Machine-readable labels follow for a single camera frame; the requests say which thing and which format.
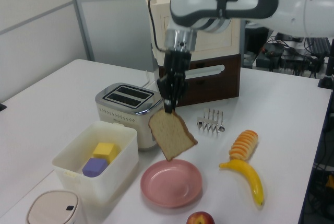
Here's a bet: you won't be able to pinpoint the yellow banana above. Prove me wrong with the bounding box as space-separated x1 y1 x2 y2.
218 159 265 207

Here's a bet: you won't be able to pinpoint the black cable strap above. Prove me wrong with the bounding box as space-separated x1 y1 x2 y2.
218 0 233 20

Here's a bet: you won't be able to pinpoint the metal toast rack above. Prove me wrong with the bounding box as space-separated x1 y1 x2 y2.
196 108 226 134

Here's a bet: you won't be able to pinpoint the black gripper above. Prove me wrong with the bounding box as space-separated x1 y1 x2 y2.
156 50 192 115

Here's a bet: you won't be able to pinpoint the brown wooden drawer base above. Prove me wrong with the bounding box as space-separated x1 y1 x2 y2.
151 43 241 107

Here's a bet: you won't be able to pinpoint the tangled black background cables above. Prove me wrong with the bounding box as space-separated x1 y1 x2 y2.
268 36 328 78

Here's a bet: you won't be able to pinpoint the cream bread box cabinet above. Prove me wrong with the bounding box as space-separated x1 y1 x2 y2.
145 0 241 60

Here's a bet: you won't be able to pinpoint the orange striped bread roll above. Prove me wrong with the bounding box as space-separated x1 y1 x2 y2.
229 129 259 161

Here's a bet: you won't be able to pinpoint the white plastic storage container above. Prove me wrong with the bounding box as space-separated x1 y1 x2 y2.
52 120 139 205

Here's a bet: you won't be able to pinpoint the pink plate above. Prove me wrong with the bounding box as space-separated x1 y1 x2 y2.
140 159 203 208

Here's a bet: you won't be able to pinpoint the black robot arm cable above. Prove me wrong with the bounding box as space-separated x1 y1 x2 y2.
147 0 173 52

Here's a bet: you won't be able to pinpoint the small cream lidded bin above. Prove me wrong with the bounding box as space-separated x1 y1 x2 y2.
25 190 88 224

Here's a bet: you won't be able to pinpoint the red apple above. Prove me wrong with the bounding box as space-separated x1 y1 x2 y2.
186 211 216 224

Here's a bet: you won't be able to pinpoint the brown toast bread slice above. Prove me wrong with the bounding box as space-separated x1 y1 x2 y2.
148 109 198 161

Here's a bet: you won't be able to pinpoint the white drawer handle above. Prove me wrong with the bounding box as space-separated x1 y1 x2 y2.
186 64 225 77

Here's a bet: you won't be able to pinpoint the yellow foam block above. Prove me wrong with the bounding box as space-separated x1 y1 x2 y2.
92 142 117 163

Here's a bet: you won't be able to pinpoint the cream and chrome toaster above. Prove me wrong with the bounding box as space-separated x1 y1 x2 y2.
94 82 164 151

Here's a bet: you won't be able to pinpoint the black stand base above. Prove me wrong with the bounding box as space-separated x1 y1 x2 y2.
317 59 334 89

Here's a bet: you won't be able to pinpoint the white toaster power cable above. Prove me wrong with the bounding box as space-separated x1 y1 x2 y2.
142 70 152 88

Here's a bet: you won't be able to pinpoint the purple foam block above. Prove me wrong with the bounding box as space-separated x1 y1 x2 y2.
82 157 109 178

